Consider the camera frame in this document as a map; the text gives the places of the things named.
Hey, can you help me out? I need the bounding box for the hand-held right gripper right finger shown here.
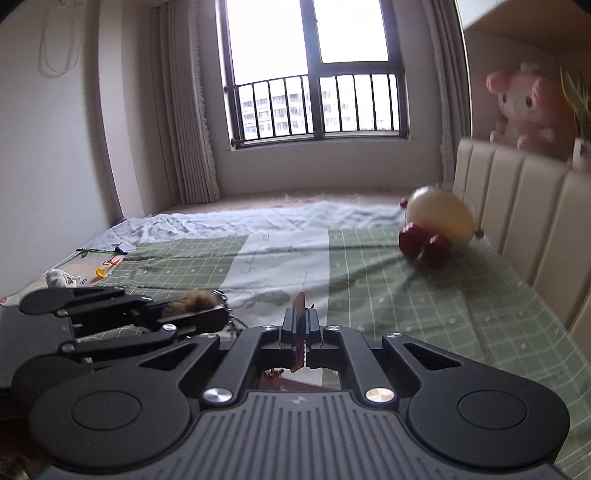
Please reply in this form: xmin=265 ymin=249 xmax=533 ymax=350
xmin=305 ymin=308 xmax=463 ymax=409

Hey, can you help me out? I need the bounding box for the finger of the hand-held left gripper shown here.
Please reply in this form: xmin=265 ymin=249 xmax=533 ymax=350
xmin=59 ymin=323 xmax=185 ymax=366
xmin=19 ymin=286 xmax=230 ymax=340

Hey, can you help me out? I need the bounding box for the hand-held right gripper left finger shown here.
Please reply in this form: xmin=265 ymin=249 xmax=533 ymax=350
xmin=139 ymin=307 xmax=299 ymax=409

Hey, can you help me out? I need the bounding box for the dark red piece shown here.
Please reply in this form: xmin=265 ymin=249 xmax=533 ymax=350
xmin=290 ymin=291 xmax=309 ymax=374

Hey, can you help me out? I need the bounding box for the brown furry keychain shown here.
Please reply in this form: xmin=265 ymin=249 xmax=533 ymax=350
xmin=164 ymin=289 xmax=246 ymax=334

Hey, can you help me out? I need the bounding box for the small orange toy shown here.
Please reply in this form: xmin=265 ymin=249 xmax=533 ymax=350
xmin=94 ymin=257 xmax=124 ymax=280

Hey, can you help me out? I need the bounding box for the small white plush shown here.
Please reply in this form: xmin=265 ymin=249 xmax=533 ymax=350
xmin=44 ymin=268 xmax=80 ymax=289

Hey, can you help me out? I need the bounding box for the green checked bedsheet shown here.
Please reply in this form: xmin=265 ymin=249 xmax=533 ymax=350
xmin=0 ymin=198 xmax=591 ymax=480

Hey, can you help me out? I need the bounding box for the dark red pompom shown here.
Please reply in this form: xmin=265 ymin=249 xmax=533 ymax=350
xmin=422 ymin=233 xmax=456 ymax=269
xmin=399 ymin=223 xmax=428 ymax=260

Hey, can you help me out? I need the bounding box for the cream oval toy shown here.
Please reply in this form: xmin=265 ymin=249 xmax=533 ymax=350
xmin=405 ymin=185 xmax=477 ymax=244

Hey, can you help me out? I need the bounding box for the beige curtain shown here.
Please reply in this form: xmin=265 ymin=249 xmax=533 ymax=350
xmin=419 ymin=0 xmax=472 ymax=172
xmin=151 ymin=0 xmax=221 ymax=205

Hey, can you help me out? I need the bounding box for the black window railing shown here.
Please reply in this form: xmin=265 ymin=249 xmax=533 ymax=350
xmin=225 ymin=73 xmax=408 ymax=145

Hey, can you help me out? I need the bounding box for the beige padded headboard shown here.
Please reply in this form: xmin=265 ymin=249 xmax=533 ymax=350
xmin=453 ymin=137 xmax=591 ymax=344

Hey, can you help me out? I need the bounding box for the black framed window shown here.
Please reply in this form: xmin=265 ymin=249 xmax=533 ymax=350
xmin=219 ymin=0 xmax=411 ymax=149

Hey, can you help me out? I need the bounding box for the pink plush toy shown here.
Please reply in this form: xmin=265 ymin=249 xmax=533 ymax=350
xmin=485 ymin=61 xmax=578 ymax=160

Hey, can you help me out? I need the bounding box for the green potted plant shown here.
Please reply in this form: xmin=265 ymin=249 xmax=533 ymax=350
xmin=560 ymin=66 xmax=591 ymax=169

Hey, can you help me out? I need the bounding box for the white wall cord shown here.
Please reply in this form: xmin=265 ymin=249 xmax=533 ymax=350
xmin=39 ymin=0 xmax=80 ymax=75

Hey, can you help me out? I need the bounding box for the beige wall cabinet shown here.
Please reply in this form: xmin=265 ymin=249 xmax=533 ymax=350
xmin=462 ymin=0 xmax=591 ymax=52

